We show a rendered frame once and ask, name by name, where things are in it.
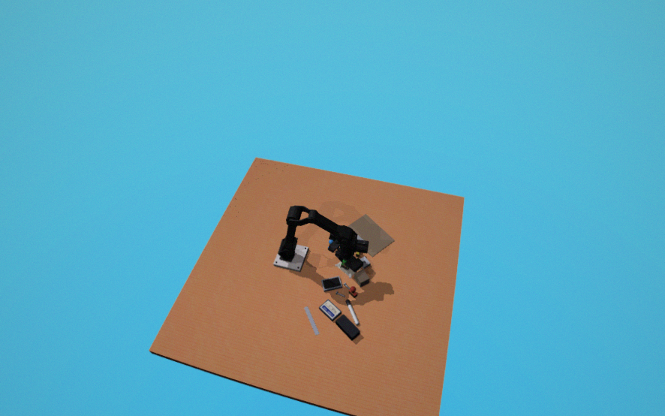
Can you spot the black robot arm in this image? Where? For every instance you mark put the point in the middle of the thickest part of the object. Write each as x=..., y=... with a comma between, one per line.
x=345, y=236

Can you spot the tan cube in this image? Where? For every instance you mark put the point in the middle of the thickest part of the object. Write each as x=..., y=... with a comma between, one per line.
x=361, y=278

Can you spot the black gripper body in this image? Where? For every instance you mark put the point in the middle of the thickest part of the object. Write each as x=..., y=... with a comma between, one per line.
x=355, y=263

